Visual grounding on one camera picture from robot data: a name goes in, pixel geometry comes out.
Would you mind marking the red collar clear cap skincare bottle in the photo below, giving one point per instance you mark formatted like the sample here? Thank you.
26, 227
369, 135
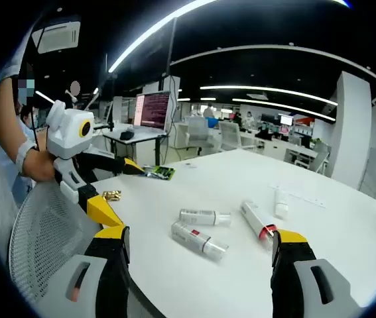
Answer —
255, 220

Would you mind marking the green black snack packet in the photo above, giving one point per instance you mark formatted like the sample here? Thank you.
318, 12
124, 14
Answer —
159, 173

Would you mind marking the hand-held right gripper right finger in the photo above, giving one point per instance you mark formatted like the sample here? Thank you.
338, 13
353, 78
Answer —
293, 275

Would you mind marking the white office chair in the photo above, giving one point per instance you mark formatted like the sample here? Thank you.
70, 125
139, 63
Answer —
230, 134
199, 132

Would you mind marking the person's left hand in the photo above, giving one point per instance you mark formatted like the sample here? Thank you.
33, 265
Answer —
38, 165

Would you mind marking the white skincare squeeze tube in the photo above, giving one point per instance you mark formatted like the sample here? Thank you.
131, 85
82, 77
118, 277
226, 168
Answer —
280, 203

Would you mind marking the gold foil packet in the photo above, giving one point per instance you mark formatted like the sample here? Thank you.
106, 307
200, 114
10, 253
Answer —
112, 195

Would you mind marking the ceiling air conditioner vent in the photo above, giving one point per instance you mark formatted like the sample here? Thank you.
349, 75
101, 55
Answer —
58, 36

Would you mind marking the grey mesh office chair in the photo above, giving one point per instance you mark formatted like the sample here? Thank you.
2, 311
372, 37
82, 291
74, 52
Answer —
48, 225

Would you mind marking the computer monitor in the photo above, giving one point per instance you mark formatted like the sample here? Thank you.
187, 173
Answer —
152, 111

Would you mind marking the small black desk object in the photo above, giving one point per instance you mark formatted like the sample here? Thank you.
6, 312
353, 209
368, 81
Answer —
127, 135

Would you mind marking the long ceiling light strip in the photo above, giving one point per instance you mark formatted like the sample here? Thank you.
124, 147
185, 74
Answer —
148, 36

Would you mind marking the white standing desk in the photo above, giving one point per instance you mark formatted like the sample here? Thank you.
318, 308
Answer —
138, 137

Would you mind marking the white wrist band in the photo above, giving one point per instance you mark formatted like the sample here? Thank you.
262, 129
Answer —
25, 154

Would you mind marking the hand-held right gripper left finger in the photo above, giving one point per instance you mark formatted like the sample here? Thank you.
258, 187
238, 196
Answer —
108, 271

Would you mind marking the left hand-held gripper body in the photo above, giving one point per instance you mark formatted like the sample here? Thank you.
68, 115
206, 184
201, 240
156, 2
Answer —
65, 136

